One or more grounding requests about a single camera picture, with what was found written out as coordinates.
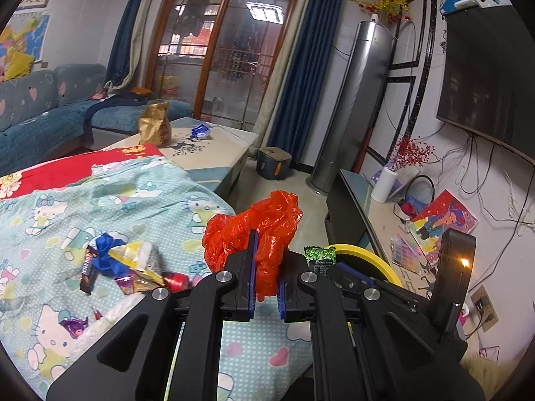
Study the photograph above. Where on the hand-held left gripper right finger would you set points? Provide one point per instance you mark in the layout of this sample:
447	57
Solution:
281	296

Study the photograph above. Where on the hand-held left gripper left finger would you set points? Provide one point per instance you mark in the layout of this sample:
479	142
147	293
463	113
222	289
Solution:
252	284

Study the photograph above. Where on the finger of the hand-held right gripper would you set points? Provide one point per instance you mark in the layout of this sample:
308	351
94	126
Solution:
347	273

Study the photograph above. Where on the yellow trash bin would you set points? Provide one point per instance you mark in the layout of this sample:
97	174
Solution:
368	255

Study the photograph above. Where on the green snack packet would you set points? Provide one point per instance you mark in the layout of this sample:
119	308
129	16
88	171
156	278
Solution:
319	255

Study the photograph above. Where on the red plastic bag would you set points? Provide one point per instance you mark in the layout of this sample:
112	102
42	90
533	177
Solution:
250	221

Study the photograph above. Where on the colourful picture book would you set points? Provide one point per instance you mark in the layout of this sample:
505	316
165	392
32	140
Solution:
443	217

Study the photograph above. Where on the colourful bead art sheet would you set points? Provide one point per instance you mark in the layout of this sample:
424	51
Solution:
403	250

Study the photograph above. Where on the glass-top television stand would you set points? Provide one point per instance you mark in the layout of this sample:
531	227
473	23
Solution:
355	213

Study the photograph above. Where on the red drink can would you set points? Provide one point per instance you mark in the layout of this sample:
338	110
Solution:
177	280

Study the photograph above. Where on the white paper towel roll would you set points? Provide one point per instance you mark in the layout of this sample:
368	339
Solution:
383	183

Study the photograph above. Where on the yellow white snack packet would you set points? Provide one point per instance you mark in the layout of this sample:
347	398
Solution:
138	255

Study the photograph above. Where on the dark box with cardboard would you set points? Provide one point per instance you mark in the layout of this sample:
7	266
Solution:
271	165

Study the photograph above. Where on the red berry branch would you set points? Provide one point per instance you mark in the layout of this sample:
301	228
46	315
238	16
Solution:
411	150

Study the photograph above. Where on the cartoon cat printed blanket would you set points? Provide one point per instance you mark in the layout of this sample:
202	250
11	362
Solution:
146	200

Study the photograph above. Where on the pale coffee table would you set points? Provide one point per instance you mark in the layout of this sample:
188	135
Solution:
217	146

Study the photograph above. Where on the crumpled blue plastic bag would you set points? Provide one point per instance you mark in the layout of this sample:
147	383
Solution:
104	259

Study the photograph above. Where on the blue foil wrapper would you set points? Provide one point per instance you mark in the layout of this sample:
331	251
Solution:
199	130

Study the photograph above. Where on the dark chocolate bar wrapper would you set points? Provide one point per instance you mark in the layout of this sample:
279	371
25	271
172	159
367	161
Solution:
87	271

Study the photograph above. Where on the silver tower air conditioner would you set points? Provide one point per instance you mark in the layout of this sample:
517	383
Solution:
351	104

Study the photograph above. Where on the blue beige curtain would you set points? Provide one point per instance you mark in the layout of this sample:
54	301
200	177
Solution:
133	21
309	71

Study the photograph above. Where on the dark clothes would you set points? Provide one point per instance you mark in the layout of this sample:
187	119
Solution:
121	100

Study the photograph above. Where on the red floral blanket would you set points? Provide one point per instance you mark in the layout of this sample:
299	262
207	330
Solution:
54	171

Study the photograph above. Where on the wooden framed glass door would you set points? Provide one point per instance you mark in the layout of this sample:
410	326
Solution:
234	50

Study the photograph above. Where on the yellow artificial flowers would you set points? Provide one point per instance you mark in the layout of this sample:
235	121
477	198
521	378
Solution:
386	2

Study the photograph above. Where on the blue heart-print sofa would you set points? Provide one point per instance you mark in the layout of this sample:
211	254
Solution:
33	104

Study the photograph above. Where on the yellow pillow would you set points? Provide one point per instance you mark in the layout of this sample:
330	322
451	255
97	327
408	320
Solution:
19	67

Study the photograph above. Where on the wall power outlet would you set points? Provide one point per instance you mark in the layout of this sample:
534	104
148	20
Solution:
485	305

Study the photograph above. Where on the wall-mounted television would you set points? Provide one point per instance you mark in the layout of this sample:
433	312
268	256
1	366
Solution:
485	75

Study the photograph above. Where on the wall map poster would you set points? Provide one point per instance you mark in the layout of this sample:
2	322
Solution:
25	33

